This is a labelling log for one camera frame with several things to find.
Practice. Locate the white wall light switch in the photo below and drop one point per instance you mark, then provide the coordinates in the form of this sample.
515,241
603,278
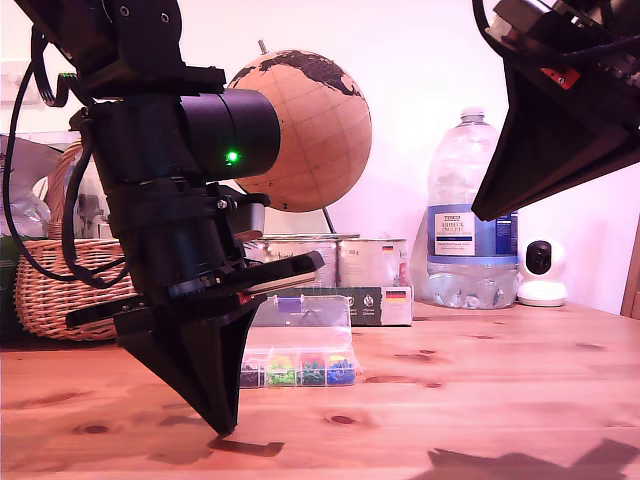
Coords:
6,95

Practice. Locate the dark green packet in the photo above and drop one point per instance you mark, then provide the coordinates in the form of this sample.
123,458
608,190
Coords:
7,290

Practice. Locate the clear plastic pin box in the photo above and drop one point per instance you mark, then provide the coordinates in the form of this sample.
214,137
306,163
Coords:
310,372

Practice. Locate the silver foil bag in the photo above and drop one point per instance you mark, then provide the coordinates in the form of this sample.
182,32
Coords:
25,200

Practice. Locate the small white round camera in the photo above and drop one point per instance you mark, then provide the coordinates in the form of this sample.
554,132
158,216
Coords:
542,295

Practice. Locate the white can red label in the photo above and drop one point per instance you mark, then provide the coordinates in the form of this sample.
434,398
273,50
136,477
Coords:
331,270

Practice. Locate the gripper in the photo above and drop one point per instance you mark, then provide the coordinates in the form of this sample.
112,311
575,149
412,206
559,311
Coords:
175,260

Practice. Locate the large clear water bottle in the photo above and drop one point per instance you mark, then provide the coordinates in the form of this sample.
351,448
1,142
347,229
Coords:
470,260

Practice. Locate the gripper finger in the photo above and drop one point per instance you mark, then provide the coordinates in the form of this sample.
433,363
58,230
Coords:
545,140

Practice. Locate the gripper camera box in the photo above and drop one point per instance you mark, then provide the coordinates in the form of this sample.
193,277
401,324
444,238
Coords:
252,217
515,17

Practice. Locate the cardboard tray of cans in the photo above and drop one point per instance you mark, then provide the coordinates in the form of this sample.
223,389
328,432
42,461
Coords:
400,310

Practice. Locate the white can flag print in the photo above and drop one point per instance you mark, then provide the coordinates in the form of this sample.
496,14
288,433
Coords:
372,265

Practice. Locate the clear plastic container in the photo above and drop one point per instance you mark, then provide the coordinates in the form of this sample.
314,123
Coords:
95,215

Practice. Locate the brown wooden chair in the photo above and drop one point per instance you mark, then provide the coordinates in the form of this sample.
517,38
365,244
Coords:
632,280

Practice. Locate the cork globe on stand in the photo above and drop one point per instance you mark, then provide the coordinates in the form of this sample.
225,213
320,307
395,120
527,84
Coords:
325,135

